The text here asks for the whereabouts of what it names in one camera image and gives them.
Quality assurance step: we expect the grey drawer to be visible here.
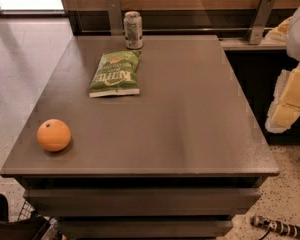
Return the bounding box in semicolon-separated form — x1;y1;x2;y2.
24;188;260;217
60;221;233;239

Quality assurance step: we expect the orange fruit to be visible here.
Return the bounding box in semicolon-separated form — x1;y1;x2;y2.
37;119;71;152

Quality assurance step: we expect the upper grey drawer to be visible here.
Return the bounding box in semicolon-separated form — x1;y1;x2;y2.
24;188;260;217

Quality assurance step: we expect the green Kettle chips bag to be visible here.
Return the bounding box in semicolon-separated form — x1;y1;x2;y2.
89;50;141;98

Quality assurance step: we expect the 7up soda can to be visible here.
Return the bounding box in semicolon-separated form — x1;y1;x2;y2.
124;11;143;50

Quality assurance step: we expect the lower grey drawer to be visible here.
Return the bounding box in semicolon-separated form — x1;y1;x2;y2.
60;221;233;239

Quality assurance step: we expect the black wire basket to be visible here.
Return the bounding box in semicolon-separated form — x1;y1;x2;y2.
0;193;65;240

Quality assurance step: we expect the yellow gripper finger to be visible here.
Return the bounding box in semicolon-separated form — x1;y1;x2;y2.
265;63;300;134
265;17;291;42

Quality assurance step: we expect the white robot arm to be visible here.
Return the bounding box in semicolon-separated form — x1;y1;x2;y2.
265;6;300;134

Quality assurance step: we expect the left metal wall bracket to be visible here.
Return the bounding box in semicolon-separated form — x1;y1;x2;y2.
106;0;123;36

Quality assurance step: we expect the black white striped tool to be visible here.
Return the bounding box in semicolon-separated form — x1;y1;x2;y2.
250;215;300;240

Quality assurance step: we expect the right metal wall bracket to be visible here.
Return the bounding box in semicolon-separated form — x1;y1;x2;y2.
247;0;276;45

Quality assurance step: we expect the metal wall bracket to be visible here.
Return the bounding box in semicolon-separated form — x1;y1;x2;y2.
247;0;276;45
106;0;123;36

